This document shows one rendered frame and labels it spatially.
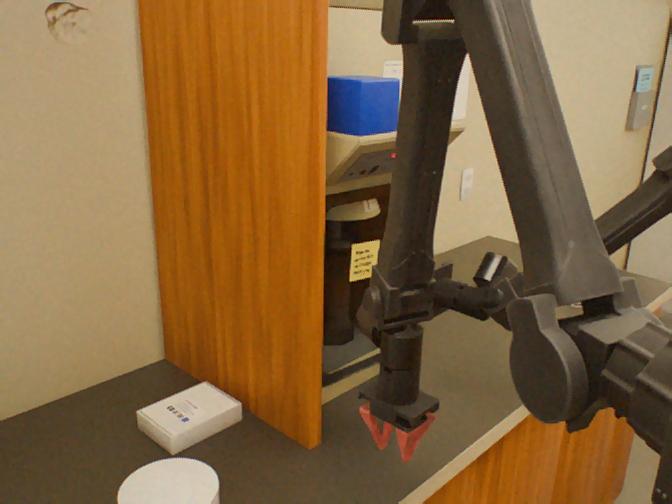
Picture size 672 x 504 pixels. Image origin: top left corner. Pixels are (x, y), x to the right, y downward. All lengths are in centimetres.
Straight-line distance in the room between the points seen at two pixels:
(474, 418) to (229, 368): 51
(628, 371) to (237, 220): 85
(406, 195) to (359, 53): 51
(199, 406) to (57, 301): 37
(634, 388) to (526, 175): 19
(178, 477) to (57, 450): 41
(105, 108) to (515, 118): 99
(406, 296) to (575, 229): 34
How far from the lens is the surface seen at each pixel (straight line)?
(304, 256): 107
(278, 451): 123
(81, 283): 144
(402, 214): 75
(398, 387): 88
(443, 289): 123
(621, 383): 47
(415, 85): 69
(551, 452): 180
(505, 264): 121
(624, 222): 112
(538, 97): 56
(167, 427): 125
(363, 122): 106
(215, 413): 127
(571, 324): 52
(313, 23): 100
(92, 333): 149
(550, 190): 53
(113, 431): 134
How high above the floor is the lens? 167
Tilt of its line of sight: 20 degrees down
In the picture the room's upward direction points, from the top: 2 degrees clockwise
